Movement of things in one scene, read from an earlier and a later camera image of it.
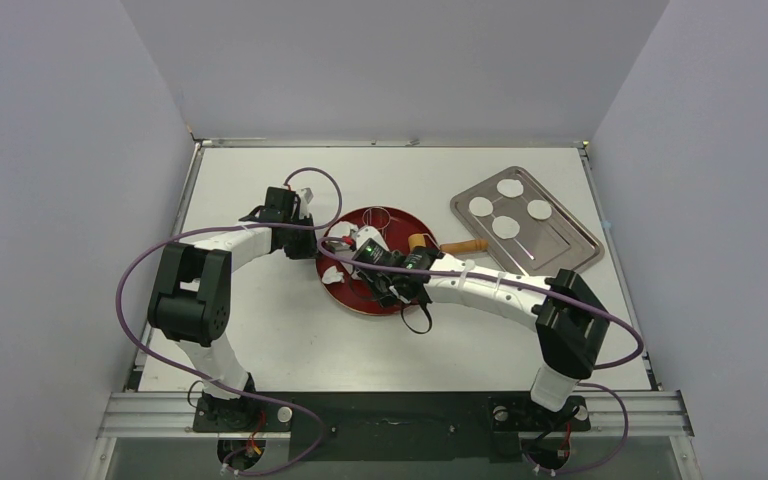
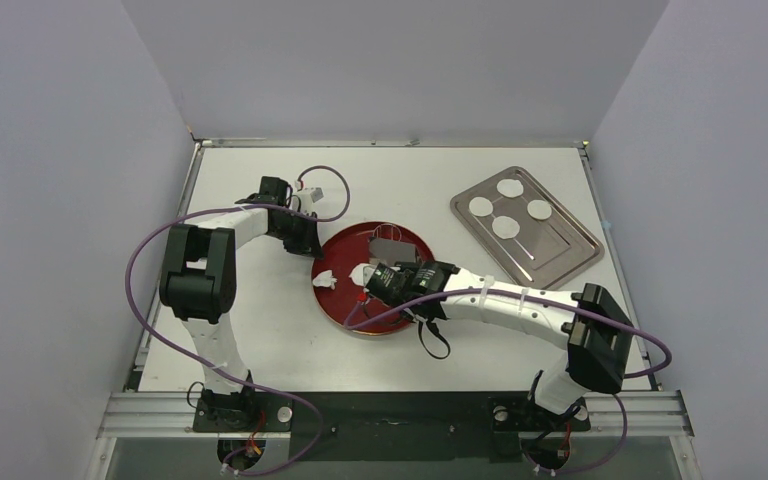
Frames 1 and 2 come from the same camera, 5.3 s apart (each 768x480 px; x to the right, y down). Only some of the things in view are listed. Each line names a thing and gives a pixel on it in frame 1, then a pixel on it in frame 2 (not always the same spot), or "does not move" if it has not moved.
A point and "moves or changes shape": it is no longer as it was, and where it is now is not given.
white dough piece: [331, 275] moves or changes shape
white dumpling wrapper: [481, 206] does not move
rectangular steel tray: [528, 232] does not move
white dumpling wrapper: [511, 188] does not move
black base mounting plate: [389, 427] does not move
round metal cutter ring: [376, 217] → [386, 224]
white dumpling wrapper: [539, 209] does not move
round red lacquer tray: [404, 230] moves or changes shape
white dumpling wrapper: [505, 227] does not move
